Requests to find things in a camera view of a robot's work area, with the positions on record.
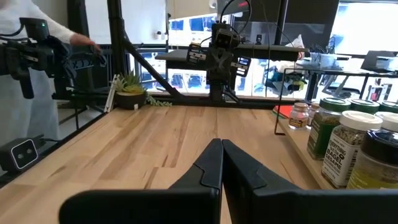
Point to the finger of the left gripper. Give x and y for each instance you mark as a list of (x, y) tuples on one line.
[(227, 60), (217, 60)]

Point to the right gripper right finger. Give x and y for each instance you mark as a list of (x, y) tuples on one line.
[(242, 174)]

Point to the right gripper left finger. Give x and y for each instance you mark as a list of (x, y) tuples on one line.
[(205, 174)]

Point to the white lid bagel seasoning jar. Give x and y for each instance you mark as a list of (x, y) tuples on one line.
[(345, 149), (388, 119)]

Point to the black lid jar yellow-green label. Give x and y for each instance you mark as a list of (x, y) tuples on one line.
[(376, 161)]

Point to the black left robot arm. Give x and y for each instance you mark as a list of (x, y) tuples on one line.
[(216, 90)]

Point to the grey desk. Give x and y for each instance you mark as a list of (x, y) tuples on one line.
[(267, 51)]

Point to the red paper folder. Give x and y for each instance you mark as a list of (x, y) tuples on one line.
[(283, 111)]

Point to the green succulent plant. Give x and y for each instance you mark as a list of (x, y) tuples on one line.
[(130, 90)]

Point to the large dark monitor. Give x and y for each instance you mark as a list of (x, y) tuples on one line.
[(298, 18)]

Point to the clear plastic container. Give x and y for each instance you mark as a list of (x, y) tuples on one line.
[(326, 59)]

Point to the person's hand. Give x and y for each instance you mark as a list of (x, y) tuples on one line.
[(82, 40)]

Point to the black bulky device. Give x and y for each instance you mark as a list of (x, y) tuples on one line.
[(34, 53)]

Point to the person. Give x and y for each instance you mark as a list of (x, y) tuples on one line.
[(21, 93)]

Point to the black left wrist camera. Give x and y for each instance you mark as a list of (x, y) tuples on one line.
[(226, 38)]

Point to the black metal table frame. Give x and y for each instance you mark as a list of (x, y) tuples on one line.
[(174, 101)]

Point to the silver metal bracket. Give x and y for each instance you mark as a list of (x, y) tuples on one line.
[(111, 93)]

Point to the small black camera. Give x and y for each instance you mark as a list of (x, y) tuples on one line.
[(23, 154)]

